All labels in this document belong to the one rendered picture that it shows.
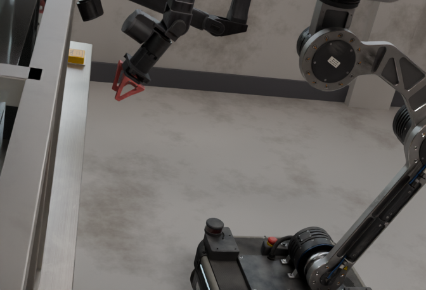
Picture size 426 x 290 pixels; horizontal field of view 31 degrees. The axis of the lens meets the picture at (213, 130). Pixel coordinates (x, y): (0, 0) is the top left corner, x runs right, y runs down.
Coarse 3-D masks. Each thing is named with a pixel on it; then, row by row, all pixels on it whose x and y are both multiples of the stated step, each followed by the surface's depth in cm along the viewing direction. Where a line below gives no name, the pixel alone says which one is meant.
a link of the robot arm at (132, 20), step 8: (128, 16) 197; (136, 16) 193; (144, 16) 193; (152, 16) 198; (128, 24) 194; (136, 24) 193; (144, 24) 194; (152, 24) 195; (160, 24) 197; (176, 24) 193; (184, 24) 194; (128, 32) 194; (136, 32) 194; (144, 32) 194; (168, 32) 194; (176, 32) 194; (136, 40) 196; (144, 40) 195
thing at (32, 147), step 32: (64, 0) 92; (64, 32) 83; (0, 64) 73; (32, 64) 74; (64, 64) 132; (32, 96) 68; (32, 128) 63; (32, 160) 59; (0, 192) 54; (32, 192) 55; (0, 224) 51; (32, 224) 51; (0, 256) 48; (32, 256) 80; (0, 288) 45; (32, 288) 82
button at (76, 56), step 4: (72, 52) 253; (76, 52) 254; (80, 52) 254; (84, 52) 255; (68, 56) 250; (72, 56) 250; (76, 56) 251; (80, 56) 251; (68, 60) 251; (72, 60) 251; (76, 60) 251; (80, 60) 251
